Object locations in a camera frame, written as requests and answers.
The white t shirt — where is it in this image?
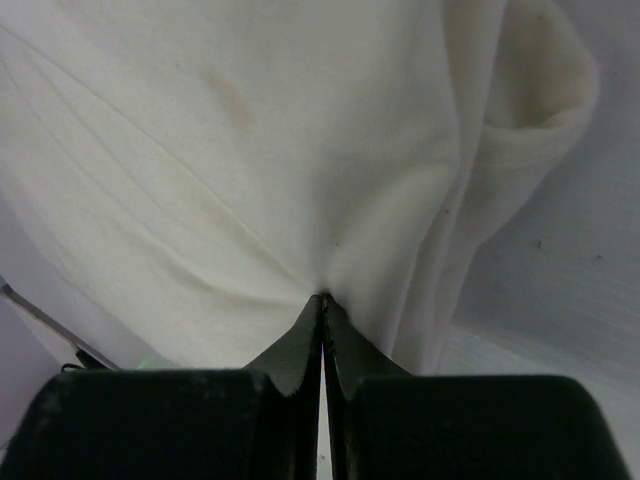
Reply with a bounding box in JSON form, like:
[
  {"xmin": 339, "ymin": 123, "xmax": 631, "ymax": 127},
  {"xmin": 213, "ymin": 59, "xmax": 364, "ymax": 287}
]
[{"xmin": 1, "ymin": 1, "xmax": 599, "ymax": 373}]

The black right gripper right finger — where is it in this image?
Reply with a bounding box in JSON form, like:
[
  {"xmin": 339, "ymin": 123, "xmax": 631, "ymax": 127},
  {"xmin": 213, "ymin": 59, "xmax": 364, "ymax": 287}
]
[{"xmin": 321, "ymin": 295, "xmax": 630, "ymax": 479}]

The grey metal table rail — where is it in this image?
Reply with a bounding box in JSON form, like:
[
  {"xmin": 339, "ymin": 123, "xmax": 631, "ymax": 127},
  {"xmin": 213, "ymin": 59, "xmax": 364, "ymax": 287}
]
[{"xmin": 1, "ymin": 284, "xmax": 119, "ymax": 370}]

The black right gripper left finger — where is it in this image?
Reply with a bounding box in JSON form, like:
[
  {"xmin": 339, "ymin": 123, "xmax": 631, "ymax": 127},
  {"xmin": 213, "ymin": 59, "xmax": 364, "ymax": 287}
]
[{"xmin": 1, "ymin": 296, "xmax": 321, "ymax": 479}]

